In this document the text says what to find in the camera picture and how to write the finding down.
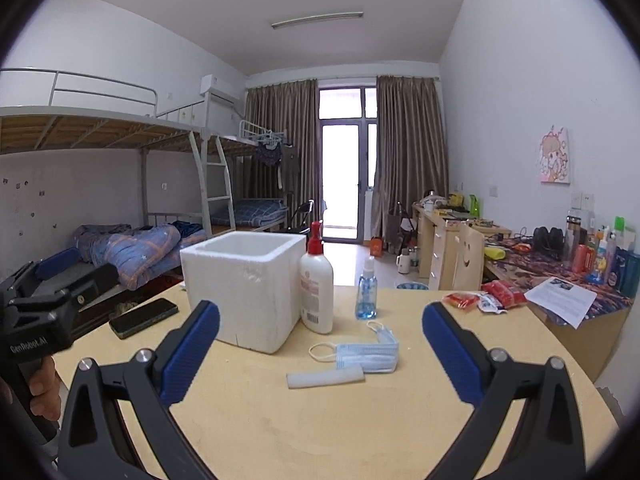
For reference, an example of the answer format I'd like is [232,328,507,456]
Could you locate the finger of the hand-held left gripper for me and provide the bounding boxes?
[7,263,121,333]
[0,247,82,301]

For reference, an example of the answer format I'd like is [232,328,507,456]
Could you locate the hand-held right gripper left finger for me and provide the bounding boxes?
[57,300,221,480]

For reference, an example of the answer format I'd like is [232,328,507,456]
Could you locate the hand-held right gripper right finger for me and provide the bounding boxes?
[421,301,587,480]

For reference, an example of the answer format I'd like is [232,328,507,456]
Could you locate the white foam box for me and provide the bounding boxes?
[179,231,307,356]

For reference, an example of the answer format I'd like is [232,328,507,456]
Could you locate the person's left hand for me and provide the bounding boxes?
[27,359,63,422]

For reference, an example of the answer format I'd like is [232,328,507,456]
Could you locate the small red snack packet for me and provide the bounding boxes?
[442,291,478,311]

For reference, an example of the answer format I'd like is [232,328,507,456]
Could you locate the black smartphone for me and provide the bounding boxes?
[109,298,180,339]

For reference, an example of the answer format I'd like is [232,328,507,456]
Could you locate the blue orange checked quilt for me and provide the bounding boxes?
[75,224,208,291]

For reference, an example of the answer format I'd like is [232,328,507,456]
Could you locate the white red snack packet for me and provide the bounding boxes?
[475,292,508,313]

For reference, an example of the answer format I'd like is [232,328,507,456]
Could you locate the large red snack packet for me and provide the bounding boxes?
[481,280,527,308]

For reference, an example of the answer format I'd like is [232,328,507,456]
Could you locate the blue face mask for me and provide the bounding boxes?
[309,321,400,375]

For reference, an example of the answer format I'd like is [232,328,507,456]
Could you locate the wooden smiley face chair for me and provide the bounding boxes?
[452,222,488,291]

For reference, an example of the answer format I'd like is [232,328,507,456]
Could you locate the blue spray bottle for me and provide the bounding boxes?
[355,255,378,320]

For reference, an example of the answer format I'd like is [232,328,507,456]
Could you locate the wooden desk with drawers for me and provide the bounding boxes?
[412,202,513,281]

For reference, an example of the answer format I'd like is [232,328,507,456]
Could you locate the printed paper leaflet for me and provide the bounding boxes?
[524,276,598,330]

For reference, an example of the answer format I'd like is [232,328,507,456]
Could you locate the patterned desk mat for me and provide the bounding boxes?
[482,237,636,321]

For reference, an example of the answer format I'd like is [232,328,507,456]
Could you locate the grey metal bunk bed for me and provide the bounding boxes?
[215,120,301,233]
[0,69,236,301]

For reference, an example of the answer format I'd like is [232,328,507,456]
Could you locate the white lotion bottle red pump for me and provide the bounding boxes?
[298,221,335,335]

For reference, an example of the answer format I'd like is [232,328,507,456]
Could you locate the black chair at desk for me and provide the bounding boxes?
[397,201,421,253]

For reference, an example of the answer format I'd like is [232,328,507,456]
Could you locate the black headphones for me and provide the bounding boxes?
[532,226,566,256]

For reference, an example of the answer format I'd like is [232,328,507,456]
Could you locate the blue plaid bedding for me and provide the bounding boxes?
[210,199,290,227]

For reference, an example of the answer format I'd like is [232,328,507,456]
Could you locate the grey bunk bed ladder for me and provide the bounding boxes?
[189,130,236,233]

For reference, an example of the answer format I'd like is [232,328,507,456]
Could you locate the black folding chair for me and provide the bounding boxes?
[285,200,316,235]

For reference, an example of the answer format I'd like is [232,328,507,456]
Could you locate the row of toiletry bottles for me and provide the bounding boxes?
[565,210,640,298]

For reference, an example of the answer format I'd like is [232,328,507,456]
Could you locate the brown curtain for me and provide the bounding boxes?
[243,79,319,233]
[375,75,449,241]

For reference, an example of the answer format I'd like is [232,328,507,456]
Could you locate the dark hanging garment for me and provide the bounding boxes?
[255,141,283,168]

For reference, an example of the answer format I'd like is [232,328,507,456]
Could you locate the glass balcony door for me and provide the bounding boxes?
[317,87,378,242]

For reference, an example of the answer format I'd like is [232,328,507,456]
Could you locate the white air conditioner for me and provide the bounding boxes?
[200,74,246,107]

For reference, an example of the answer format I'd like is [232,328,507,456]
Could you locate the ceiling tube light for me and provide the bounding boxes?
[271,10,364,29]

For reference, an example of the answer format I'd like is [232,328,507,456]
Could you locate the cartoon wall poster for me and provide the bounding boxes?
[537,125,572,186]

